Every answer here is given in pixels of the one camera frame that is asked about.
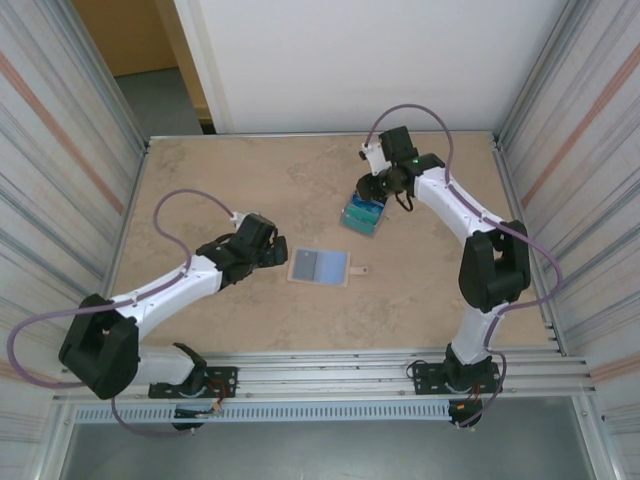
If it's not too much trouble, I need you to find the teal and black small box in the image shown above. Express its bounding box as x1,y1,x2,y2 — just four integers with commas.
338,191,390,239
349,194,386,211

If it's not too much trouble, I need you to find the teal credit card stack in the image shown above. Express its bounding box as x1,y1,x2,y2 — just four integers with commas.
344,205,384,229

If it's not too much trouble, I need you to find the grey credit card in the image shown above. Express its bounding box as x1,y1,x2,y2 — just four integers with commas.
292,249,318,281

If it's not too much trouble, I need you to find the brown wooden door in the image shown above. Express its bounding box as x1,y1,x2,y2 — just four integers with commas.
73,0,179,78

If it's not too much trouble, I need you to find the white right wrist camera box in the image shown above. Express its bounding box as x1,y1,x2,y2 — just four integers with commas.
359,142,389,176

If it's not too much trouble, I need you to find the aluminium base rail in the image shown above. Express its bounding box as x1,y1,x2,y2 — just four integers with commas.
59,349,599,401

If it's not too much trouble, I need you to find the red black wire bundle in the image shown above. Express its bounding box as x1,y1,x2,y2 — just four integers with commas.
212,378,237,416
449,385,489,429

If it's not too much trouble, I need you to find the slotted grey cable duct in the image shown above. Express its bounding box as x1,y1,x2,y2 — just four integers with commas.
74,402,454,425

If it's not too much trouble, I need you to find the translucent striped enclosure panel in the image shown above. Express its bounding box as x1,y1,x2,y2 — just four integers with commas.
0,0,150,480
494,0,640,480

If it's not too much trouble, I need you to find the tan door frame edge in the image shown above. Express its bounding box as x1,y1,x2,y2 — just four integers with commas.
172,0,214,123

